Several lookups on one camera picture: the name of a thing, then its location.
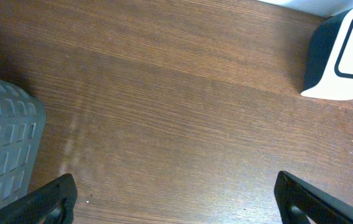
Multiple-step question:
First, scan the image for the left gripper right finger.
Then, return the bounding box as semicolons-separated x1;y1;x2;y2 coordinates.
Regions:
274;170;353;224

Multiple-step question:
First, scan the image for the white barcode scanner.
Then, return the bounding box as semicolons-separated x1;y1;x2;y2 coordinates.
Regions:
301;8;353;101

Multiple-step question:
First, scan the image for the grey plastic mesh basket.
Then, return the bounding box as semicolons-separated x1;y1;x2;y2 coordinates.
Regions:
0;80;46;209

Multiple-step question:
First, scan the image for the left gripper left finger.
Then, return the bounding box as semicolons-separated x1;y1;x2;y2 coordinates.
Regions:
0;174;77;224

